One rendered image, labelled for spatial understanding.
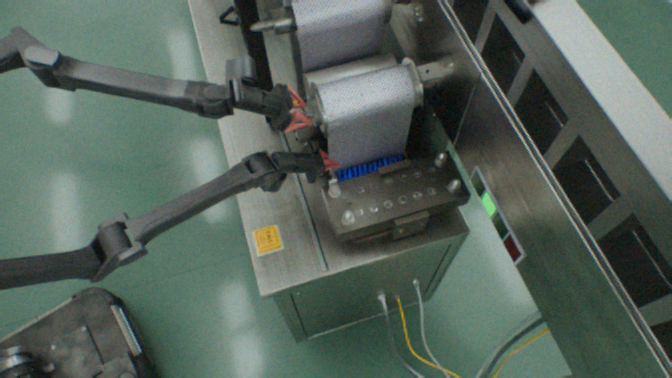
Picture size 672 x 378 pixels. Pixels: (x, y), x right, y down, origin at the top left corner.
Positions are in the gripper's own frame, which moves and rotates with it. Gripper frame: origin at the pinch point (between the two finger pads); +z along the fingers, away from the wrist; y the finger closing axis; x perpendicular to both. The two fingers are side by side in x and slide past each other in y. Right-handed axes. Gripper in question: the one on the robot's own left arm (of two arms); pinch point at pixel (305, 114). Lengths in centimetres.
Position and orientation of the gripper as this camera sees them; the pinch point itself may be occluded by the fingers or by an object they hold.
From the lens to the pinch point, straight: 122.7
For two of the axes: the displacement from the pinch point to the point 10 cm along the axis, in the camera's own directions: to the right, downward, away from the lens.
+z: 7.5, 1.0, 6.6
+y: 2.9, 8.4, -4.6
